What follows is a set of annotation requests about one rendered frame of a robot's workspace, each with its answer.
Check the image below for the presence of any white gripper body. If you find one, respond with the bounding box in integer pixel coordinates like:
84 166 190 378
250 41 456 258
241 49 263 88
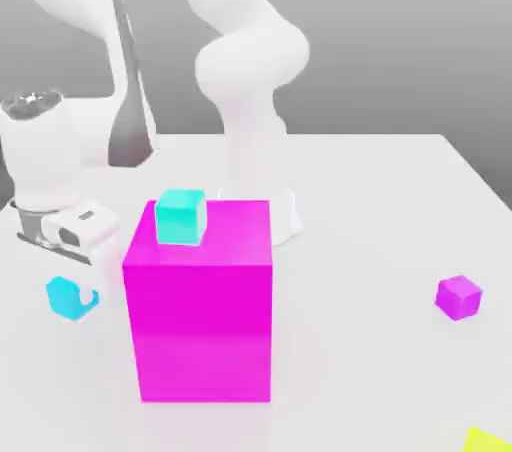
15 232 127 303

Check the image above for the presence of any small cyan cube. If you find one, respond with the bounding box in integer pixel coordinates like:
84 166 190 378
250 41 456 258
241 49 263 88
45 275 100 322

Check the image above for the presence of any small teal cube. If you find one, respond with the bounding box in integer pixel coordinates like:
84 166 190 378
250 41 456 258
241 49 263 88
154 188 208 248

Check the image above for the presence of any small purple cube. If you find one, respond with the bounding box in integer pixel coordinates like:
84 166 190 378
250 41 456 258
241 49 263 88
434 274 485 322

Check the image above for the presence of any large magenta box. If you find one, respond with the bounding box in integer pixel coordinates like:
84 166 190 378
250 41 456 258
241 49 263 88
121 199 274 404

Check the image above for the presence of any large yellow box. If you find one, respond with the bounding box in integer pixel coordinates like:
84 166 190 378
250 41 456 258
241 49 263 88
461 425 512 452

